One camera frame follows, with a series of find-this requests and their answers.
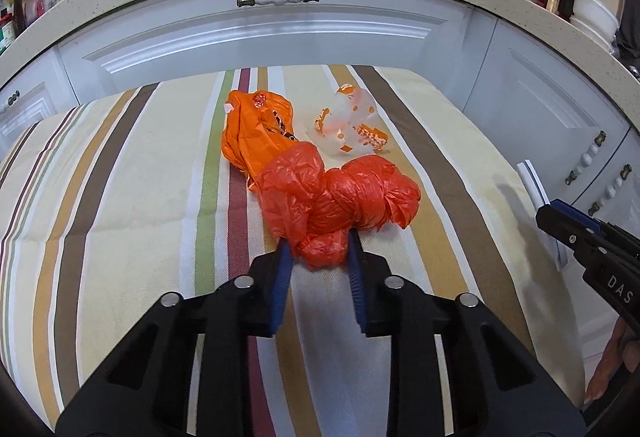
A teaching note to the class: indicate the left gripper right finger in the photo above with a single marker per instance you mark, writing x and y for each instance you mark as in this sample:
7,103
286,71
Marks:
355,261

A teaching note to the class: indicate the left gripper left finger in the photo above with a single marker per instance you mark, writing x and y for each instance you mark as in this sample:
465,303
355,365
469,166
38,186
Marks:
281,284

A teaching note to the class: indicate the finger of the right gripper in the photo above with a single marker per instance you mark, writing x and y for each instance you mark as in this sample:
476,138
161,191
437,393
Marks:
574,215
575,231

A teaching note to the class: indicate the white milk powder pouch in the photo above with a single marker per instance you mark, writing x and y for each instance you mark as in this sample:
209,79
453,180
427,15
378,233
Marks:
539,197

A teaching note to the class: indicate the red knotted plastic bag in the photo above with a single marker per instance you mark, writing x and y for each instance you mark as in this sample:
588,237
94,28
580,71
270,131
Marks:
314,207

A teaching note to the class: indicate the clear bag orange print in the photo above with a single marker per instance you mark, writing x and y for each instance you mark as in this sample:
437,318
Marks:
351,124

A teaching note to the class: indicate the orange bag with black print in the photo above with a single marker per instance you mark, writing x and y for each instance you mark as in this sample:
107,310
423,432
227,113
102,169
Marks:
257,129

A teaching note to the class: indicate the right hand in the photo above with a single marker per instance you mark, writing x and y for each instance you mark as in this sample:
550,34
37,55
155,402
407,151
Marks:
622,349

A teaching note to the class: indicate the striped tablecloth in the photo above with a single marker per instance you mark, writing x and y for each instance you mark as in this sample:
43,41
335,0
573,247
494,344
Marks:
107,206

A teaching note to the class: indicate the black jacket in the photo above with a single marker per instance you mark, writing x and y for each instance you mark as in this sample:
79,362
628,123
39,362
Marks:
627,36

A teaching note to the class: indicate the white stacked bowls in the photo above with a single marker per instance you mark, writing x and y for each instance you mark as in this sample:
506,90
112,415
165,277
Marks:
597,21

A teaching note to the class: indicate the cabinet handle right door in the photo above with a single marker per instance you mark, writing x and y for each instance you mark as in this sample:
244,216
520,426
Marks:
610,190

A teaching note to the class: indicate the cabinet handle door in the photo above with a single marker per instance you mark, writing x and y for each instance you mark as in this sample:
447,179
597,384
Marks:
586,159
610,190

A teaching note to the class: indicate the cabinet handle left door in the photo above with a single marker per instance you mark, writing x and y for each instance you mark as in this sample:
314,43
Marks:
586,159

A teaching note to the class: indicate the drawer handle left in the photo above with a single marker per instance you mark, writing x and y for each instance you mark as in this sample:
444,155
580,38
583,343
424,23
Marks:
13,98

